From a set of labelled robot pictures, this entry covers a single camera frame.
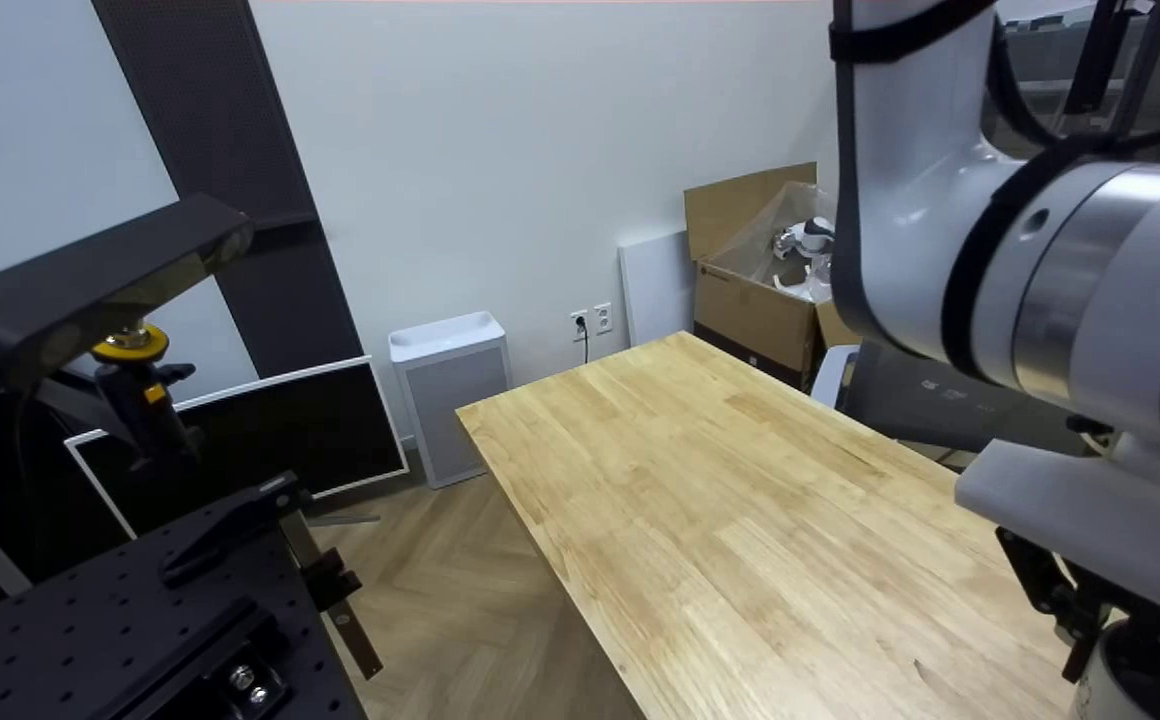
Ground black perforated breadboard plate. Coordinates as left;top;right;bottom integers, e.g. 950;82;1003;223
0;475;366;720

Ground grey wrist camera housing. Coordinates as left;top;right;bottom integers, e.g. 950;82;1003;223
955;434;1160;602

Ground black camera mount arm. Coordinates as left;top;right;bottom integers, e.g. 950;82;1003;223
0;193;255;403

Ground white panel leaning on wall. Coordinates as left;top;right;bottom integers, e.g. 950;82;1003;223
615;233;690;342

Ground grey mesh office chair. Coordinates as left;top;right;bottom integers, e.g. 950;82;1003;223
810;339;1087;456

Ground white wall power outlet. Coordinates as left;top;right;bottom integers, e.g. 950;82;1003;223
566;301;615;335

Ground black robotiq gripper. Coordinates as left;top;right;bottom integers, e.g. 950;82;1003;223
994;528;1111;684

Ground yellow knob clamp stand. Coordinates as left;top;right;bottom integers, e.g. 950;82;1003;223
93;324;191;463

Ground black diagonal wall beam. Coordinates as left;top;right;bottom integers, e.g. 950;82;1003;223
93;0;364;374

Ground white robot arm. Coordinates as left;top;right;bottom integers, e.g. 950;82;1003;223
828;0;1160;684

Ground white air purifier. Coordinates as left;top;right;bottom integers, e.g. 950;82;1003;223
388;313;506;489

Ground open cardboard box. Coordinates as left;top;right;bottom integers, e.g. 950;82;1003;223
682;162;828;380

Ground black glass door frame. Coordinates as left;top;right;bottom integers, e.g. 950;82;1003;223
984;0;1160;153

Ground black monitor with white frame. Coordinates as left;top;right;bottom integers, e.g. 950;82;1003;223
62;355;406;534

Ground clear plastic bag with parts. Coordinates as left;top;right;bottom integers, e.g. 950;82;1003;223
714;185;836;302

